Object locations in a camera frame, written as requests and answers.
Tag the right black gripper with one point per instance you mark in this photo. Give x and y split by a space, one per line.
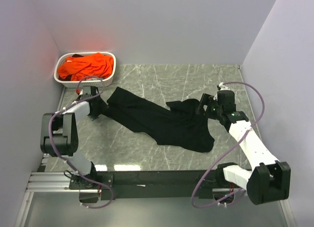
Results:
207 100

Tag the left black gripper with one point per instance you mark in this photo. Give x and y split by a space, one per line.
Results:
102 107

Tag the black t-shirt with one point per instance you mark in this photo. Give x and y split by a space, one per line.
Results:
177 125

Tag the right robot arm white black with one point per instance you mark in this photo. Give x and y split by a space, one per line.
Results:
269 179

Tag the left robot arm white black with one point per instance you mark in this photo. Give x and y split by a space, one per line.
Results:
59 137

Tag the white plastic laundry basket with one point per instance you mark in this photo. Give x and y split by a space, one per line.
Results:
88 80

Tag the orange t-shirt in basket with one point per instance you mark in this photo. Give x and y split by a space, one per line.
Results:
77 67

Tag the black base beam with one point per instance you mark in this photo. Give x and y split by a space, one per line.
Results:
106 186

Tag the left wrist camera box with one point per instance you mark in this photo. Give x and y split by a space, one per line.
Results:
89 91

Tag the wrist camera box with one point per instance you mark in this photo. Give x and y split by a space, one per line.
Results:
89 91
226 98

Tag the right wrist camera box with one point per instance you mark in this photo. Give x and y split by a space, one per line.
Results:
226 98

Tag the aluminium rail frame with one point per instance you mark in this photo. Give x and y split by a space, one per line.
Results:
40 182

